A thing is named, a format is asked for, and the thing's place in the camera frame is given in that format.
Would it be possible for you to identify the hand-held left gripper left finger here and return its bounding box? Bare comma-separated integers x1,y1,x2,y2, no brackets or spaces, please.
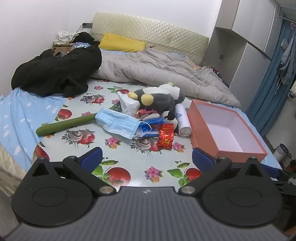
28,147,117,196

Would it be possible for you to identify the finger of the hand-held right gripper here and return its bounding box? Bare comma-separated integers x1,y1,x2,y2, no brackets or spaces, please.
263,165,284,180

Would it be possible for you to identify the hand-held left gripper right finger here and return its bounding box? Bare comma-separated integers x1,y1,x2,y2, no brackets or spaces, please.
178,147,263,195

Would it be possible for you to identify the orange cardboard box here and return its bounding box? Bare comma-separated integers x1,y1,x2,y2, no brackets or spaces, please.
187,100,268,163

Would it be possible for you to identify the blue face mask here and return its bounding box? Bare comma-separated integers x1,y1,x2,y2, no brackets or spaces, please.
95,108,151,139

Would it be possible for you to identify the red foil packet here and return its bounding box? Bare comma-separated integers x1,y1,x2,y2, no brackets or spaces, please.
158,123,174,149

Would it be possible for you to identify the blue plastic bag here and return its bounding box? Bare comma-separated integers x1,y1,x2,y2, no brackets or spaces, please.
136,117,166,138

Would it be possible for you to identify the white tissue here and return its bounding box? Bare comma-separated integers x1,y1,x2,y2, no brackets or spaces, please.
117,91,141,116

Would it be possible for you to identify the white spray bottle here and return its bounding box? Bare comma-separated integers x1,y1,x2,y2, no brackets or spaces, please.
174,103,193,137

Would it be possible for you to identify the green massage brush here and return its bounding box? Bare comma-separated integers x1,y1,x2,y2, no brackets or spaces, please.
36,113,99,137

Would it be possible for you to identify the pink feather toy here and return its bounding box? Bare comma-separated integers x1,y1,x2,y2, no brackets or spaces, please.
135,108,160,118

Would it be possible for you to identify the grey penguin plush toy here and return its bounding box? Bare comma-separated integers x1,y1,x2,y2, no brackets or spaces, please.
127,82,185,116

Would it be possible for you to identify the blue curtain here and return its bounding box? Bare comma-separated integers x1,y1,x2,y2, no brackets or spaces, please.
245,22,296,135

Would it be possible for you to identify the cream quilted mattress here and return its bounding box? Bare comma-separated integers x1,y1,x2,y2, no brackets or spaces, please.
0,148,26,197

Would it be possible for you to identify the row of small bottles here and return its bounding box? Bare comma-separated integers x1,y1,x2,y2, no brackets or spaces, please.
207,65,223,78

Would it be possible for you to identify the black clothing pile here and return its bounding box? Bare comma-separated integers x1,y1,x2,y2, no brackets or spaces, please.
11,32,102,97

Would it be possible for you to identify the grey duvet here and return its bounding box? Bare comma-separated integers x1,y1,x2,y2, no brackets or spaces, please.
90,45,241,108

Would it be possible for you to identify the grey wardrobe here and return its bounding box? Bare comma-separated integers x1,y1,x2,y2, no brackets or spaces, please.
203,0,284,109

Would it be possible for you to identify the blue white printed packet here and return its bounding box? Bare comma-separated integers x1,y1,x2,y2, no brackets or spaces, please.
69,42,92,50

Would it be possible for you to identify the yellow pillow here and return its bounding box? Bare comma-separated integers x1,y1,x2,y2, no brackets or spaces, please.
99,33,147,53

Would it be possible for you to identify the crumpled white cloth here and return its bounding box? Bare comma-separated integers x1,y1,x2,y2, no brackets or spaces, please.
55,31,77,45

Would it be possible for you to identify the black cable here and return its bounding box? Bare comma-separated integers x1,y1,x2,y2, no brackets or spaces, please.
67,24,84,54

